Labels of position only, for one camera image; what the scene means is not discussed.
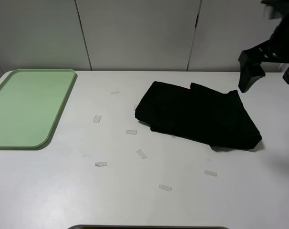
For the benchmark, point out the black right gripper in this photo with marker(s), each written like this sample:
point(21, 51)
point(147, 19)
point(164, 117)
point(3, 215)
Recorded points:
point(275, 50)

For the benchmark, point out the black short sleeve t-shirt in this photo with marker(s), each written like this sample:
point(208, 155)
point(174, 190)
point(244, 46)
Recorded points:
point(198, 113)

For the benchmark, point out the light green plastic tray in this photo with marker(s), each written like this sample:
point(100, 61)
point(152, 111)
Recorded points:
point(31, 103)

